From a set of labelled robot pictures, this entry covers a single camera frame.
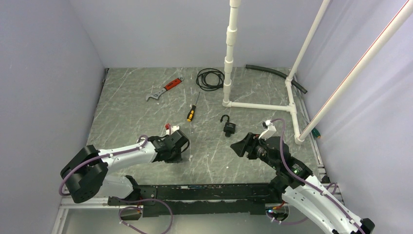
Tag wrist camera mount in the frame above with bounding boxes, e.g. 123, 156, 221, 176
165, 123, 180, 135
259, 119, 277, 140

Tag black padlock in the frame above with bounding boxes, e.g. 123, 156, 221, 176
220, 115, 236, 137

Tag black foam tube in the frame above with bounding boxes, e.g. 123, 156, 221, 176
245, 64, 308, 95

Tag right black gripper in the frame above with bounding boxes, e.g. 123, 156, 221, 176
230, 132, 279, 170

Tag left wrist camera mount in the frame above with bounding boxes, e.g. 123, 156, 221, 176
165, 123, 180, 135

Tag green orange screwdriver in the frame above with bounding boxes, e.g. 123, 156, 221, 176
311, 128, 321, 138

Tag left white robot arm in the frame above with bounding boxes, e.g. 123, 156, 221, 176
58, 130, 190, 205

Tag purple cable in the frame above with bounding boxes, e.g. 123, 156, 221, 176
118, 197, 175, 234

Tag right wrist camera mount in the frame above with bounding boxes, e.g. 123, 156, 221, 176
259, 119, 277, 140

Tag red handled adjustable wrench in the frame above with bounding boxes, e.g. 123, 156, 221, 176
146, 77, 184, 101

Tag yellow black screwdriver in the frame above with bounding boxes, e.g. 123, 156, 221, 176
187, 92, 200, 122

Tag white PVC pipe frame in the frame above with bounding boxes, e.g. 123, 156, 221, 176
222, 0, 413, 145

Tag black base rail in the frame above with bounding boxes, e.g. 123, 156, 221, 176
108, 183, 282, 217

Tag coiled black cable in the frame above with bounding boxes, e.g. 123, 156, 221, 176
196, 68, 225, 92

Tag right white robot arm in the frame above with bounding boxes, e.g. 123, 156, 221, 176
230, 133, 375, 234

